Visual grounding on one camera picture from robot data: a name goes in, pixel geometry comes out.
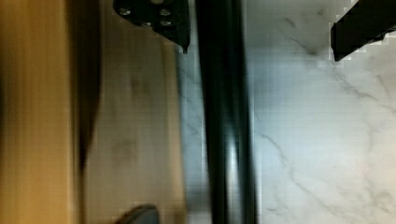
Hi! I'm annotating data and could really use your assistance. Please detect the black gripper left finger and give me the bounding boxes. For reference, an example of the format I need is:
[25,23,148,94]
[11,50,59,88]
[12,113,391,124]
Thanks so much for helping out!
[113,0,191,53]

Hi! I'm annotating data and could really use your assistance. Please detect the black drawer handle bar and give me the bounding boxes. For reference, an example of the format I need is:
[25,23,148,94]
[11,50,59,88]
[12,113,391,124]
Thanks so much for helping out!
[195,0,258,224]

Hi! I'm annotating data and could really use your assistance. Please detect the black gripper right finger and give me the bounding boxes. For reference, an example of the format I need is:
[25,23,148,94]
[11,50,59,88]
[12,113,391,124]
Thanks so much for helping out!
[331,0,396,62]

